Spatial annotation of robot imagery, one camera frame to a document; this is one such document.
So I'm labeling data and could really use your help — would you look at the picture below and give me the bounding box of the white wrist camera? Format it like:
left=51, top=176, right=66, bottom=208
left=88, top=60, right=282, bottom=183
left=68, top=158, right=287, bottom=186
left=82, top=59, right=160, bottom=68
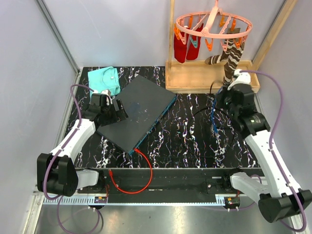
left=232, top=69, right=251, bottom=85
left=92, top=89, right=112, bottom=103

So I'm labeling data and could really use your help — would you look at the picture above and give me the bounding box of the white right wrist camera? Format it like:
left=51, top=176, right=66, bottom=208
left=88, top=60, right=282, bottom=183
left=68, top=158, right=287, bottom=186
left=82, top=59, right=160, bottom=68
left=232, top=69, right=251, bottom=85

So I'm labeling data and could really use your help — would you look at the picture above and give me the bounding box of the wooden rack with tray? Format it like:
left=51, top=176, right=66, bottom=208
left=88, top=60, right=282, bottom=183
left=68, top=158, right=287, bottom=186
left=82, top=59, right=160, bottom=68
left=165, top=0, right=297, bottom=94

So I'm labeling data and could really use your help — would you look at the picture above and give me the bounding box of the red cable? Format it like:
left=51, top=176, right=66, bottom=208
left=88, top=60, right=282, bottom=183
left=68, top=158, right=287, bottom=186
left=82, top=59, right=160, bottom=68
left=108, top=147, right=154, bottom=195

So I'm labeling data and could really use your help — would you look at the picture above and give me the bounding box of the brown striped sock rear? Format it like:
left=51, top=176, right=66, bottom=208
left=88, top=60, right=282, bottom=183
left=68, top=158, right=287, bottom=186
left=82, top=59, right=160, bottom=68
left=205, top=38, right=243, bottom=65

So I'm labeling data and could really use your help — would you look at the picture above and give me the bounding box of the red sock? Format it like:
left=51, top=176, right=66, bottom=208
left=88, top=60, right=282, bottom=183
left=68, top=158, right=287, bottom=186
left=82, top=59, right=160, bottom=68
left=186, top=35, right=201, bottom=60
left=174, top=36, right=187, bottom=63

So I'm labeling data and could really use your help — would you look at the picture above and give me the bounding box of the dark grey network switch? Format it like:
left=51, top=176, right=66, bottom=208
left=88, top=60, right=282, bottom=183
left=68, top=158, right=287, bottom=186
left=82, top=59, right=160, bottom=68
left=97, top=76, right=176, bottom=155

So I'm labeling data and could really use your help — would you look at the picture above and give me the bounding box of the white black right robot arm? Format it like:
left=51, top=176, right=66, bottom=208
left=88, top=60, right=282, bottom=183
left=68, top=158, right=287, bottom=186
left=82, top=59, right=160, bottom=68
left=216, top=83, right=312, bottom=223

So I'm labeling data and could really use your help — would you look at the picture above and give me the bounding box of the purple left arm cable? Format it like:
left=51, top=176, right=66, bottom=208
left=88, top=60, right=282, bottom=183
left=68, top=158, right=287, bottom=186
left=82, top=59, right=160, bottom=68
left=42, top=84, right=104, bottom=232

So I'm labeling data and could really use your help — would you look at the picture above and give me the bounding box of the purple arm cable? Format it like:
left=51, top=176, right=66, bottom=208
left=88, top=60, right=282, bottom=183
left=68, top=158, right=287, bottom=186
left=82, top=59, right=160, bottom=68
left=42, top=84, right=104, bottom=232
left=238, top=69, right=307, bottom=232

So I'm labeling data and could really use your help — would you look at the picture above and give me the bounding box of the red sock right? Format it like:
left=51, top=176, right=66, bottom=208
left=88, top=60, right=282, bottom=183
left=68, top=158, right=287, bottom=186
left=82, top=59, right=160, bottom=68
left=186, top=35, right=201, bottom=60

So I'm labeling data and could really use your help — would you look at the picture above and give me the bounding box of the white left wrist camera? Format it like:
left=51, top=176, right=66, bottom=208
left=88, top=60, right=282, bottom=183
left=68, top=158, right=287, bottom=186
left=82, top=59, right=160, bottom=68
left=92, top=89, right=112, bottom=103

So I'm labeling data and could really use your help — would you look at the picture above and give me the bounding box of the blue cable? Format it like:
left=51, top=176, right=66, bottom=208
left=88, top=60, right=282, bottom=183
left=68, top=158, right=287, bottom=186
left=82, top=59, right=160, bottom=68
left=210, top=102, right=220, bottom=136

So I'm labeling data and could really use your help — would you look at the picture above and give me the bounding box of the folded teal cloth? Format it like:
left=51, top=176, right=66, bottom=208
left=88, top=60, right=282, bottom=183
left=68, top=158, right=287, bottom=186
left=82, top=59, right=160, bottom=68
left=88, top=66, right=121, bottom=96

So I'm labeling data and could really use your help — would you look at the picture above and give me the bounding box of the red sock left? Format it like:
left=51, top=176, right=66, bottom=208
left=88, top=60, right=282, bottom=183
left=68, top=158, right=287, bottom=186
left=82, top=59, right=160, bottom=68
left=174, top=36, right=187, bottom=63

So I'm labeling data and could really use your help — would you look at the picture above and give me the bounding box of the black cable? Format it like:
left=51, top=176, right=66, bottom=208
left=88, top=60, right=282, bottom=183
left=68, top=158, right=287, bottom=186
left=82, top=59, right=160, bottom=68
left=185, top=80, right=238, bottom=159

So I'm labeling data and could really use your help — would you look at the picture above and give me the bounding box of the pink round clip hanger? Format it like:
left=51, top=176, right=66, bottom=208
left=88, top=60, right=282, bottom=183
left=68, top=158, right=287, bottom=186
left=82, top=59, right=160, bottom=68
left=173, top=0, right=253, bottom=51

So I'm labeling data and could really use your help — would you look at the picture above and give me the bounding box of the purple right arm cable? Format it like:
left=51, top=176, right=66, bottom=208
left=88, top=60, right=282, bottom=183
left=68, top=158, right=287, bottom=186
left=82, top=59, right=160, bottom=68
left=238, top=69, right=307, bottom=232

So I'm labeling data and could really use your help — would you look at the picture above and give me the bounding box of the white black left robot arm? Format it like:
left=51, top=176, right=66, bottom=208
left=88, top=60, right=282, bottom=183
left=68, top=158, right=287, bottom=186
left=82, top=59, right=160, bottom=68
left=37, top=94, right=128, bottom=199

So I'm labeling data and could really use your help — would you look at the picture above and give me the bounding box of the brown striped sock long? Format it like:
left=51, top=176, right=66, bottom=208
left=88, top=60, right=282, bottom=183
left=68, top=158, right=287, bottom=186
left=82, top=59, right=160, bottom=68
left=223, top=43, right=245, bottom=85

